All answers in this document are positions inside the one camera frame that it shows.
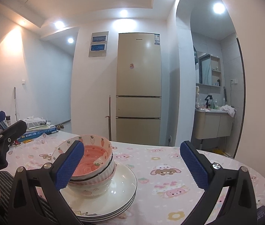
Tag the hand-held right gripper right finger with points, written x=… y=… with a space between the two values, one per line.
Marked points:
x=194 y=166

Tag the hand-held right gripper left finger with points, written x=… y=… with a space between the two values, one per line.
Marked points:
x=69 y=166

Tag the pink strawberry print bowl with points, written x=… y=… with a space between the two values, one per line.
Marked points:
x=92 y=154
x=95 y=191

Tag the white dark-rimmed bowl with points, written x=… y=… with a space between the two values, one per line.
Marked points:
x=102 y=177

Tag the white cartoon print plate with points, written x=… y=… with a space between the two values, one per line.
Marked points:
x=123 y=185

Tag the yellow packet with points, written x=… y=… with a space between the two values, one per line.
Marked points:
x=27 y=141

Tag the grey striped tissue box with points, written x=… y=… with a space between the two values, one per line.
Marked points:
x=35 y=123

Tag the blue book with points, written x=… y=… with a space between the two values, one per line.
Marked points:
x=38 y=134

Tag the grey striped cloth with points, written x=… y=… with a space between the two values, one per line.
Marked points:
x=5 y=185

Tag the yellow cloth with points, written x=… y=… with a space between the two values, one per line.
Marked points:
x=218 y=151

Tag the stack of books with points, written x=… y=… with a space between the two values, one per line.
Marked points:
x=44 y=127

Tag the pink bunny print tablecloth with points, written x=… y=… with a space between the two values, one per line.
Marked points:
x=158 y=185

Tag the beige bathroom vanity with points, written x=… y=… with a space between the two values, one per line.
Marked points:
x=212 y=124

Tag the white towel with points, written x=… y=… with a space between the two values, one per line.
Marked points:
x=227 y=109

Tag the black faucet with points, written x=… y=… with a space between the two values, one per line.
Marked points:
x=208 y=102

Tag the small beige figurine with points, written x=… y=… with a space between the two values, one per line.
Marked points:
x=197 y=92

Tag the black smartphone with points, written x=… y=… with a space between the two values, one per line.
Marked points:
x=262 y=215

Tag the bathroom mirror cabinet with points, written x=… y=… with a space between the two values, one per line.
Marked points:
x=208 y=69

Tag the ceiling spotlight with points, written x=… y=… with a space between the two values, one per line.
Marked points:
x=218 y=7
x=123 y=13
x=70 y=40
x=58 y=24

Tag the beige three-door refrigerator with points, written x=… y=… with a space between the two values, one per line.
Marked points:
x=137 y=75

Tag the pink fridge magnet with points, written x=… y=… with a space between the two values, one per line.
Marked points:
x=131 y=66

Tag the black door frame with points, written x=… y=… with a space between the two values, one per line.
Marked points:
x=242 y=98

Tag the grey wall panel blue screens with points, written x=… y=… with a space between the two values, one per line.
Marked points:
x=98 y=44

